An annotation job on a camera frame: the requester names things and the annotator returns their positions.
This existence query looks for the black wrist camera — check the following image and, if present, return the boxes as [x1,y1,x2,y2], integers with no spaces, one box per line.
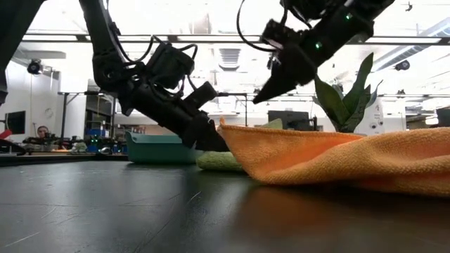
[281,0,338,20]
[146,42,195,91]

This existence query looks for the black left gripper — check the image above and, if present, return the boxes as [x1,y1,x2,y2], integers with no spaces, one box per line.
[119,79,230,153]

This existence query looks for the dark storage shelf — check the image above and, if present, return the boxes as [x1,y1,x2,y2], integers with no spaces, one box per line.
[84,94,117,138]

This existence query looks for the teal plastic bin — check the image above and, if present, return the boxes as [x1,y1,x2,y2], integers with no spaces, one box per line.
[124,131,205,164]

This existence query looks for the black computer monitor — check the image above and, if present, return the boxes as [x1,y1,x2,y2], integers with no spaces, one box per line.
[437,107,450,128]
[267,110,319,132]
[4,110,27,135]

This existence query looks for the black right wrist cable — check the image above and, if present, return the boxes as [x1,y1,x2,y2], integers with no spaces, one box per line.
[237,0,282,53]

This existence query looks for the green microfiber towel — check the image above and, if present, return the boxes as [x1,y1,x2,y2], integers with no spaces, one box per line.
[195,118,284,172]

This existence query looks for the dark orange microfiber towel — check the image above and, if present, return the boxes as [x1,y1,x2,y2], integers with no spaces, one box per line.
[217,117,450,198]

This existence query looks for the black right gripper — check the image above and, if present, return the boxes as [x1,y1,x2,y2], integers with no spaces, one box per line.
[252,17,352,105]

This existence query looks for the white machine housing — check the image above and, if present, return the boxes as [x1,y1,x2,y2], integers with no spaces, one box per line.
[367,97,386,136]

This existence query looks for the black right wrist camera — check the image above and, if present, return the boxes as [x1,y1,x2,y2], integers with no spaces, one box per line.
[281,0,338,20]

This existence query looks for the green snake plant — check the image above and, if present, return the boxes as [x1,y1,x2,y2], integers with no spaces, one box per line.
[311,52,384,134]

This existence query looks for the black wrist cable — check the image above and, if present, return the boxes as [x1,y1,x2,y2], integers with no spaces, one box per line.
[237,0,282,53]
[112,34,198,92]

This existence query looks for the silver ventilation duct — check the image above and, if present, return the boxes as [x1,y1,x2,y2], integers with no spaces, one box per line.
[217,47,243,71]

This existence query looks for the black angled stand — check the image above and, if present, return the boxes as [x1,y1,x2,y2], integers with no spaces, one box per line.
[0,138,27,155]

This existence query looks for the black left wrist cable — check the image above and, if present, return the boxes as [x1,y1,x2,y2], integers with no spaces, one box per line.
[112,34,198,92]

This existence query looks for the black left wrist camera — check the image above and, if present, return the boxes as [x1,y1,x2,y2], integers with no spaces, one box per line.
[146,42,195,91]

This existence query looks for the black table frame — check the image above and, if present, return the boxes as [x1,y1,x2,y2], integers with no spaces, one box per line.
[58,91,117,140]

